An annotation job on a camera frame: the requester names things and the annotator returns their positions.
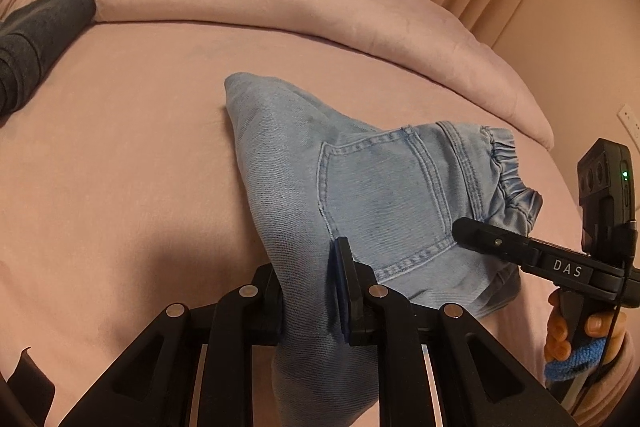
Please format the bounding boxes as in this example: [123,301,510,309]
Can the light blue denim pants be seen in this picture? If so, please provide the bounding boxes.
[224,72,542,426]

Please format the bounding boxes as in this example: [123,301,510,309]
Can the right hand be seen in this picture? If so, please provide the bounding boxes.
[543,288,629,364]

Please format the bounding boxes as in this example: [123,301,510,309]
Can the pink folded duvet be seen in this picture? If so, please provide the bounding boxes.
[0,0,556,152]

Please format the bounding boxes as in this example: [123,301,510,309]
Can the dark rolled garment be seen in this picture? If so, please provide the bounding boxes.
[0,0,96,117]

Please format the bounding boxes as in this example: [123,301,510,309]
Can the white wall socket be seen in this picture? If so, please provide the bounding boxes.
[617,104,640,150]

